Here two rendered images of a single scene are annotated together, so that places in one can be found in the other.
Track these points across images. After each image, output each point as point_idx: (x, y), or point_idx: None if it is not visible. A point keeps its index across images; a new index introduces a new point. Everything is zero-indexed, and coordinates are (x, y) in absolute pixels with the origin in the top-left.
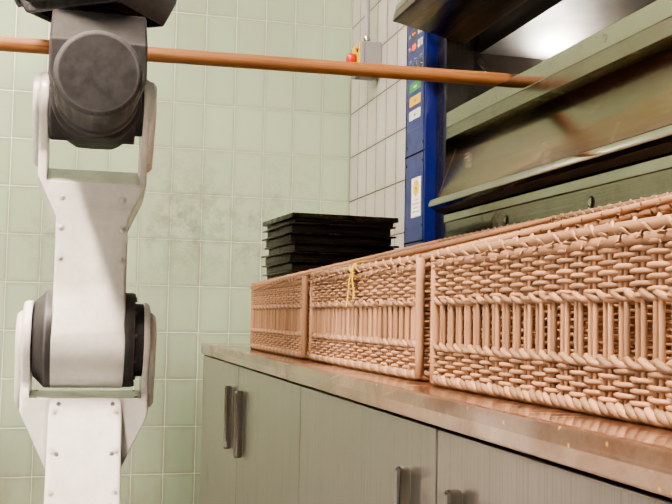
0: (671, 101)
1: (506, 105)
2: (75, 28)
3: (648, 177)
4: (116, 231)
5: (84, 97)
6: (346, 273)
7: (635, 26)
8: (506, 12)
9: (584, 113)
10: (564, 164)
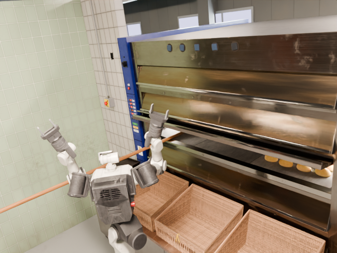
0: (223, 178)
1: (171, 147)
2: (128, 229)
3: (217, 187)
4: (132, 248)
5: (139, 247)
6: (173, 233)
7: (212, 158)
8: None
9: (197, 163)
10: (196, 178)
